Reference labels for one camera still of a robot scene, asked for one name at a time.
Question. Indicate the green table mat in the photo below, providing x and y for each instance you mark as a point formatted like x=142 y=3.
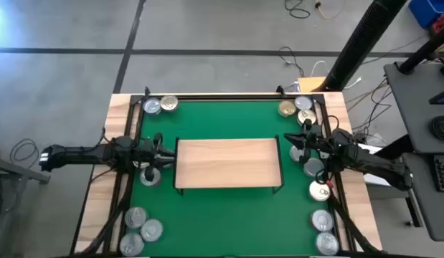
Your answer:
x=225 y=222

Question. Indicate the black tablet screen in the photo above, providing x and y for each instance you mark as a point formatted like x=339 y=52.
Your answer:
x=442 y=98

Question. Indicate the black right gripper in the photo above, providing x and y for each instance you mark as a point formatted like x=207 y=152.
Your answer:
x=320 y=141

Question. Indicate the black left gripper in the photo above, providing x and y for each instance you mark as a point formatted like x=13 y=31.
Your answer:
x=146 y=153

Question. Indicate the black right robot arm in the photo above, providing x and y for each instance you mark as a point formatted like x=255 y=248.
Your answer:
x=368 y=157

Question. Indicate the white-lid blue-label can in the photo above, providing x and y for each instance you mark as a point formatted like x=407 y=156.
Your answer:
x=319 y=190

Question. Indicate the red box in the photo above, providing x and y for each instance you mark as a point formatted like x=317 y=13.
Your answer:
x=443 y=24

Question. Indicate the clear plastic bag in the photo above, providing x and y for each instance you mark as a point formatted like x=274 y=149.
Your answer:
x=376 y=139

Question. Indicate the grey stand leg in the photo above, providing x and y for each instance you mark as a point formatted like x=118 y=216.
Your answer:
x=21 y=172

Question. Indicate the black corrugated column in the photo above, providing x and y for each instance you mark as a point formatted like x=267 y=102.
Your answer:
x=365 y=43

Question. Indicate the blue plastic bin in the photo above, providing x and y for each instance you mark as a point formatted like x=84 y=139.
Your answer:
x=426 y=12

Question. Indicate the green albacore tuna can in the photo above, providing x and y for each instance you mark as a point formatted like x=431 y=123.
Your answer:
x=306 y=117

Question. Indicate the cardboard box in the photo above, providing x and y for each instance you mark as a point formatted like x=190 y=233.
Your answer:
x=309 y=84

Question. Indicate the black rig strut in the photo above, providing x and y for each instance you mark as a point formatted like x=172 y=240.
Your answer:
x=347 y=222
x=110 y=222

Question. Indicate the gold-lid seafood can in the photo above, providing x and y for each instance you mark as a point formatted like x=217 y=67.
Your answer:
x=287 y=108
x=169 y=102

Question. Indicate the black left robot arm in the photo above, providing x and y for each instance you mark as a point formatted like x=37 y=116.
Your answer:
x=81 y=154

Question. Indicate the clear plastic wrapper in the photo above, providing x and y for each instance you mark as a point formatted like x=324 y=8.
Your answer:
x=291 y=87

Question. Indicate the black table frame rails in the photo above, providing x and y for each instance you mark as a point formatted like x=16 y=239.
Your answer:
x=225 y=97

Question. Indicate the white paper sheet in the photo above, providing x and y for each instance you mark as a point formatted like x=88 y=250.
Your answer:
x=377 y=181

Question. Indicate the black desk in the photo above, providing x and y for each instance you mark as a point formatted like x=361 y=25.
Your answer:
x=415 y=118

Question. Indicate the black frame clamp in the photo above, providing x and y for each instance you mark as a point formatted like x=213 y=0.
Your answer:
x=280 y=91
x=147 y=92

